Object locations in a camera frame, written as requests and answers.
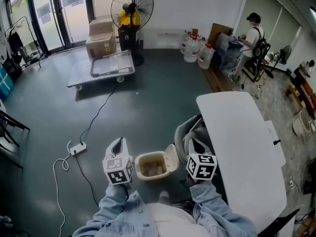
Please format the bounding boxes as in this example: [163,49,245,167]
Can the white cable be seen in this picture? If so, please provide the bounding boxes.
[52,140,73,237]

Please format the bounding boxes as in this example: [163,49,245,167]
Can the black cable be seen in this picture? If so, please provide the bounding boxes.
[74,154,100,207]
[79,82,119,146]

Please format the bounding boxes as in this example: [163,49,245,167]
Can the grey roller blinds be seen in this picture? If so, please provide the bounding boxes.
[234,3,302,48]

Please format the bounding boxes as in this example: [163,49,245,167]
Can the black chair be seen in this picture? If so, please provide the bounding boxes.
[0,109,31,170]

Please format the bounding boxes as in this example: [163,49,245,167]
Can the large cardboard box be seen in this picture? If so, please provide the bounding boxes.
[85,32,117,59]

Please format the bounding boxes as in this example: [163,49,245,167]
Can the small stand fan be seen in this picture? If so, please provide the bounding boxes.
[267,45,292,79]

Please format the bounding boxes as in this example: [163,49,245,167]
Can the dark hanging clothes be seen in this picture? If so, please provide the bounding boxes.
[8,31,24,56]

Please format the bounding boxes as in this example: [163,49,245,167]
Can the person's right forearm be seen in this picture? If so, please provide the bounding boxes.
[189,179,257,237]

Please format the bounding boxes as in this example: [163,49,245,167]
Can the person's torso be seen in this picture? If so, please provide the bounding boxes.
[73,201,210,237]

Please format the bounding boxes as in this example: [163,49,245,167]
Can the white table with wooden legs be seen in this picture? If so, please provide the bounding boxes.
[196,91,287,232]

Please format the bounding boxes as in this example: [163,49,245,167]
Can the black clothes rack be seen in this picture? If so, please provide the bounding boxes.
[4,16,48,69]

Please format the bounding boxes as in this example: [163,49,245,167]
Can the brown wooden board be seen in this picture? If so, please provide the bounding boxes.
[208,23,234,47]

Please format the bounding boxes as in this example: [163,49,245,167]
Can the black pedestal fan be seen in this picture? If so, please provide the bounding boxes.
[110,0,155,68]

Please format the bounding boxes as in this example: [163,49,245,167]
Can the beige trash bin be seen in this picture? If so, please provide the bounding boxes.
[134,144,180,182]

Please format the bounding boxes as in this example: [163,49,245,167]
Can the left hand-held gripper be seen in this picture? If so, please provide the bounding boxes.
[102,137,134,185]

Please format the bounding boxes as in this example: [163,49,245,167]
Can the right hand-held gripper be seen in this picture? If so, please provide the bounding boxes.
[186,137,218,181]

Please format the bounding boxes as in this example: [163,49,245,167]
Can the glass entrance door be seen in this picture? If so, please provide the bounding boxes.
[4,0,95,55]

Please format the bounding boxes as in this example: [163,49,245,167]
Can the person's left forearm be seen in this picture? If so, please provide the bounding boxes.
[92,183,149,229]

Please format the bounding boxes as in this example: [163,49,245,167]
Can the grey platform cart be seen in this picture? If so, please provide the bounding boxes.
[67,50,136,91]

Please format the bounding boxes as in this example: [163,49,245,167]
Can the white bucket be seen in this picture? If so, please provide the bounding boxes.
[292,111,312,137]

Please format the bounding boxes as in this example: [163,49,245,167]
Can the grey office chair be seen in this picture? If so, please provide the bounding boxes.
[173,115,211,165]

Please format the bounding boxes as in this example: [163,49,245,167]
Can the wooden bench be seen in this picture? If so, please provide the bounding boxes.
[202,63,234,94]

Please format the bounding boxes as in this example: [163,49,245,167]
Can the teal box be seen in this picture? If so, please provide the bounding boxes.
[0,62,14,101]

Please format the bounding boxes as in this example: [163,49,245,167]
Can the person's shoe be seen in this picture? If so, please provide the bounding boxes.
[158,190,170,205]

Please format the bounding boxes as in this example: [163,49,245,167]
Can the wooden rack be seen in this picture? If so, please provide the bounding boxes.
[285,68,316,116]

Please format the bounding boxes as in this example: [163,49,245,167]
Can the white power strip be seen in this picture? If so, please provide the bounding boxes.
[69,142,88,156]

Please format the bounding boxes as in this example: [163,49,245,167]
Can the blue plastic bag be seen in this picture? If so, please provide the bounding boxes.
[216,33,244,72]

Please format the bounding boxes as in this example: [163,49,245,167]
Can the small cardboard box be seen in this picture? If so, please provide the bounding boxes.
[88,18,115,36]

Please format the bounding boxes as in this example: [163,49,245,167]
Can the yellow bag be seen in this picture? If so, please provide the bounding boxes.
[119,10,141,28]

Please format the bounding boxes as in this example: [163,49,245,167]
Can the black bin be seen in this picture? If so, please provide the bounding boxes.
[118,26,143,51]

